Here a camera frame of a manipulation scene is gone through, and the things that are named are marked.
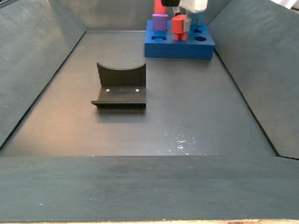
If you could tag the red square peg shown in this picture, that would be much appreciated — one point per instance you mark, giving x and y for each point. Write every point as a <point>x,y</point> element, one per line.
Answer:
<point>159,9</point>

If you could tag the purple peg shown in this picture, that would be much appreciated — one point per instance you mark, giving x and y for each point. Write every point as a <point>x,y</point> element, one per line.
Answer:
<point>159,22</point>

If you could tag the black curved fixture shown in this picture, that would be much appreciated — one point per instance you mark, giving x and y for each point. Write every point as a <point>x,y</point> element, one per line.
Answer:
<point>122,87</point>

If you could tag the blue shape sorter block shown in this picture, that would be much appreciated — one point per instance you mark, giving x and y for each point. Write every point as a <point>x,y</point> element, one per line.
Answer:
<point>161,45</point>

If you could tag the light blue peg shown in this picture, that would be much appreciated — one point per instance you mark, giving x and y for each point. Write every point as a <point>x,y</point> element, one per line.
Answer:
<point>197,18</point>

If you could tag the red three prong object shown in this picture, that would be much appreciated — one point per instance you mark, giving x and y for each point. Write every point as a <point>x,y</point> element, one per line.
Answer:
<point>179,27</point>

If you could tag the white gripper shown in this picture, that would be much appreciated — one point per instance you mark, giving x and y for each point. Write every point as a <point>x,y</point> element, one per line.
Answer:
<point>194,6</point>

